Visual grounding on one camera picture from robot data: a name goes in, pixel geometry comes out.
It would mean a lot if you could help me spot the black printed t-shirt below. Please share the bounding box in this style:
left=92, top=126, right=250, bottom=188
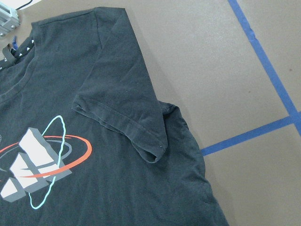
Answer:
left=0, top=7, right=228, bottom=226

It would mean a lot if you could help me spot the aluminium frame post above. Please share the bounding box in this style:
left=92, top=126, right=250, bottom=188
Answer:
left=0, top=2, right=20, bottom=38

